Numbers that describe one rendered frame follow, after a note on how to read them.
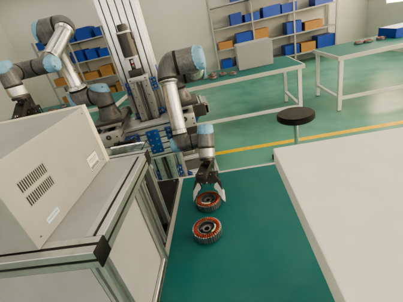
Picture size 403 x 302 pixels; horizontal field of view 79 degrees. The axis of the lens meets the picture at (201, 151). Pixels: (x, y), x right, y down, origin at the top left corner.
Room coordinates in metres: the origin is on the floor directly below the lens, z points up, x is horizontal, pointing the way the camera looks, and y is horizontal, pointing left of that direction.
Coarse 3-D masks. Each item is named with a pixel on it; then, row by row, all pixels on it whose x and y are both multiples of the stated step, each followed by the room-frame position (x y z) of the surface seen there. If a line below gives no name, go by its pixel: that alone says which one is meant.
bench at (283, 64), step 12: (276, 60) 3.79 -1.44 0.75; (288, 60) 3.57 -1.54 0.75; (216, 72) 4.00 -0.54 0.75; (228, 72) 3.77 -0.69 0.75; (240, 72) 3.55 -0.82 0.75; (252, 72) 3.36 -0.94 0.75; (264, 72) 3.20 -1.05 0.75; (276, 72) 3.16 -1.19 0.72; (300, 72) 3.15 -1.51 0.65; (192, 84) 3.51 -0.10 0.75; (204, 84) 3.32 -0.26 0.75; (216, 84) 3.28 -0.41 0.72; (300, 84) 3.15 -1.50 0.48; (288, 96) 3.69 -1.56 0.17; (300, 96) 3.15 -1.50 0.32; (276, 108) 3.23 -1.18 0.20; (216, 120) 3.34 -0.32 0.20; (228, 120) 3.31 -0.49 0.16
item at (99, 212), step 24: (120, 168) 0.70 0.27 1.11; (144, 168) 0.71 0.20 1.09; (96, 192) 0.59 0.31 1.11; (120, 192) 0.55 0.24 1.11; (72, 216) 0.50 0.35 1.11; (96, 216) 0.48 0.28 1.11; (120, 216) 0.49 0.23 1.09; (48, 240) 0.43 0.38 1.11; (72, 240) 0.41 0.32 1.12; (96, 240) 0.39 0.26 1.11; (0, 264) 0.39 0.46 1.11; (24, 264) 0.39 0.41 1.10; (48, 264) 0.38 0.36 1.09; (72, 264) 0.37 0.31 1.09; (96, 264) 0.36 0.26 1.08
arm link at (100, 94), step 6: (96, 84) 1.68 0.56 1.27; (102, 84) 1.66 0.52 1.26; (90, 90) 1.64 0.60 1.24; (96, 90) 1.61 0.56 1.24; (102, 90) 1.62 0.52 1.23; (108, 90) 1.65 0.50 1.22; (90, 96) 1.62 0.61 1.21; (96, 96) 1.61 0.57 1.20; (102, 96) 1.61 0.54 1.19; (108, 96) 1.63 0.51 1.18; (90, 102) 1.63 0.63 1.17; (96, 102) 1.63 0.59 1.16; (102, 102) 1.61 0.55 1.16; (108, 102) 1.62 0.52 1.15
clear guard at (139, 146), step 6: (126, 144) 1.02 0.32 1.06; (132, 144) 1.00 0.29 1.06; (138, 144) 0.98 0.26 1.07; (144, 144) 0.97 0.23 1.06; (150, 144) 1.04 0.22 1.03; (108, 150) 1.00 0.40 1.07; (114, 150) 0.98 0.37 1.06; (120, 150) 0.97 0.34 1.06; (126, 150) 0.95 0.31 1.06; (132, 150) 0.93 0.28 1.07; (138, 150) 0.92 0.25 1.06
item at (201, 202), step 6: (204, 192) 0.91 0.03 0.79; (210, 192) 0.90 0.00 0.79; (216, 192) 0.89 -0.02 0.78; (198, 198) 0.88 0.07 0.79; (204, 198) 0.89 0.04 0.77; (210, 198) 0.87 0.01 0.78; (216, 198) 0.85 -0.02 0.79; (198, 204) 0.84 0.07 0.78; (204, 204) 0.83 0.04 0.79; (210, 204) 0.82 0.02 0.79; (216, 204) 0.82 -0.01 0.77; (204, 210) 0.82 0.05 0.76; (210, 210) 0.81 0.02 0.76
